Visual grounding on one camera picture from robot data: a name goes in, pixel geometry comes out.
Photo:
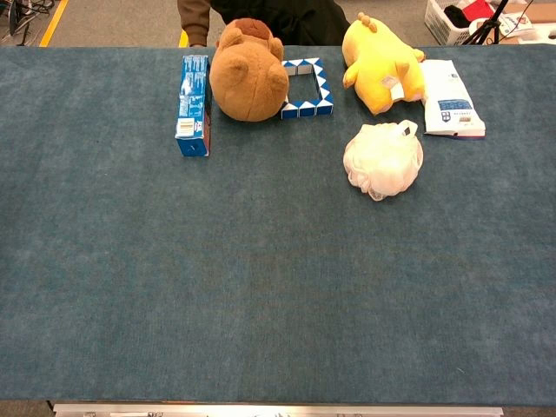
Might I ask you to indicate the blue felt table cloth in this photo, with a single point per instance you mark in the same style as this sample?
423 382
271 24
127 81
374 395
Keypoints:
278 269

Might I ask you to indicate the white mesh bath sponge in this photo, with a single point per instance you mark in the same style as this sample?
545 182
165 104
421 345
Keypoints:
384 158

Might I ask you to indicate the blue white snake puzzle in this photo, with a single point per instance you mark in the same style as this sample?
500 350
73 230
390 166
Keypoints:
323 93

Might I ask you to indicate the blue toothpaste box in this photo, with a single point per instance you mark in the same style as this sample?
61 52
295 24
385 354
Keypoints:
193 108

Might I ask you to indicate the brown plush bear toy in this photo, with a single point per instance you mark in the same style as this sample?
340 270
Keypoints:
249 78

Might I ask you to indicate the yellow plush dinosaur toy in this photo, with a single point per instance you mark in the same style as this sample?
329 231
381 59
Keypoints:
382 65

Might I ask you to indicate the person in dark clothes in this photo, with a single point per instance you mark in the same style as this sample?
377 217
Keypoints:
278 17

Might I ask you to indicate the white wet wipes pack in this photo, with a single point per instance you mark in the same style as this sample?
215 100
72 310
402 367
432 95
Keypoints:
452 102

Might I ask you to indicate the white plastic laundry basket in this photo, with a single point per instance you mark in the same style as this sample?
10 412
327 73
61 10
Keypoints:
456 19

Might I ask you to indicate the black tripod stand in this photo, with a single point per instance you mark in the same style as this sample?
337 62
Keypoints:
488 24

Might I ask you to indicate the white printed box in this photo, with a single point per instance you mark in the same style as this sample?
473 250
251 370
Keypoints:
517 24

